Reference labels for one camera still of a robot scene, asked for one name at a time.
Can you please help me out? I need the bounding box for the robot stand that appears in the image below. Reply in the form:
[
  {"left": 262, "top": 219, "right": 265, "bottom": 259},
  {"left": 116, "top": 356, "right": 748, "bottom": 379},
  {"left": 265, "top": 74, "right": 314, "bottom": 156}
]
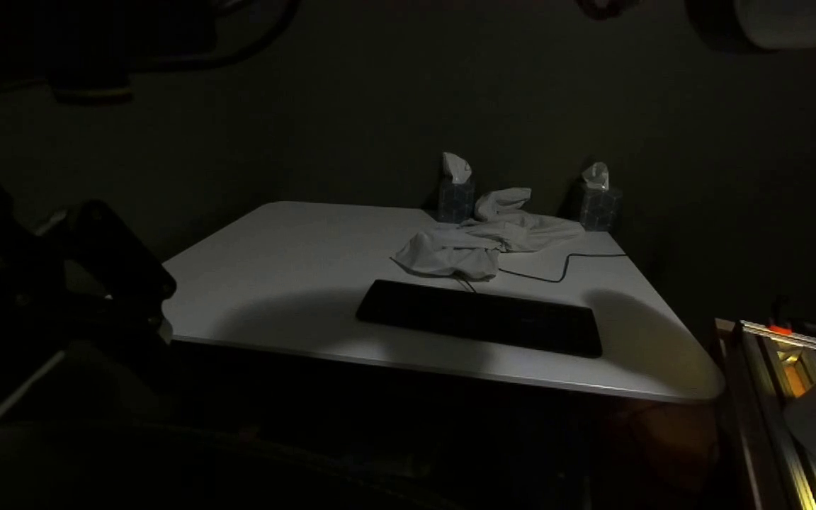
[{"left": 709, "top": 317, "right": 816, "bottom": 510}]

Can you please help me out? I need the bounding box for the tissue box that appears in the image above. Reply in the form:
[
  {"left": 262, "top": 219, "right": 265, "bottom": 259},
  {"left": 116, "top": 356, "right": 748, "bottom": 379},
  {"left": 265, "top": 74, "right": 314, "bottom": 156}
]
[
  {"left": 568, "top": 161, "right": 623, "bottom": 233},
  {"left": 436, "top": 152, "right": 477, "bottom": 225}
]

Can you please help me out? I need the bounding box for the black keyboard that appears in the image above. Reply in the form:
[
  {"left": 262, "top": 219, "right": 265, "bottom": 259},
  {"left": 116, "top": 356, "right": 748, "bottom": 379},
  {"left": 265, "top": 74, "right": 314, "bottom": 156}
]
[{"left": 356, "top": 279, "right": 604, "bottom": 358}]

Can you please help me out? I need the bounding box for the black cable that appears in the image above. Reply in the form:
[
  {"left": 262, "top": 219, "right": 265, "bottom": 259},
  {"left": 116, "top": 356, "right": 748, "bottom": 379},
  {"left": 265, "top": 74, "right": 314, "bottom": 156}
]
[{"left": 454, "top": 252, "right": 628, "bottom": 293}]

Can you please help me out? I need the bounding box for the white crumpled cloth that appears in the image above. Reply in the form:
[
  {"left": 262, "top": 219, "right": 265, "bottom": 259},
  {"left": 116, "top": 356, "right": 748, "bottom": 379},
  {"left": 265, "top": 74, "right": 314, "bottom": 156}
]
[{"left": 390, "top": 187, "right": 586, "bottom": 282}]

